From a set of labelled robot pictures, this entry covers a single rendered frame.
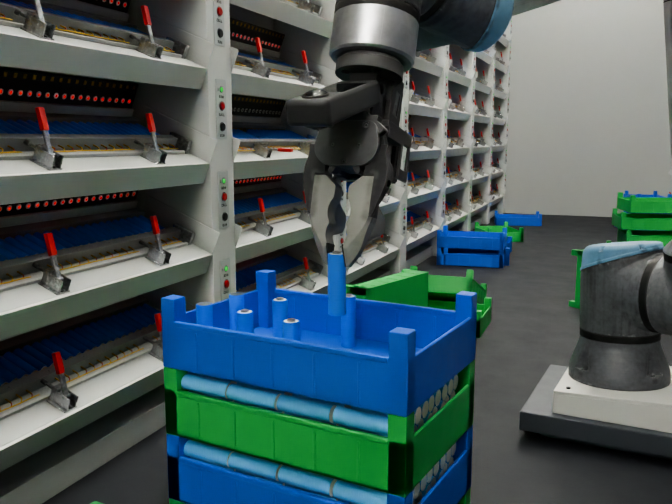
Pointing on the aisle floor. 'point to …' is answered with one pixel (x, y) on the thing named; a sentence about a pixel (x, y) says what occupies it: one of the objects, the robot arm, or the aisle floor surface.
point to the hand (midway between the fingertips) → (336, 252)
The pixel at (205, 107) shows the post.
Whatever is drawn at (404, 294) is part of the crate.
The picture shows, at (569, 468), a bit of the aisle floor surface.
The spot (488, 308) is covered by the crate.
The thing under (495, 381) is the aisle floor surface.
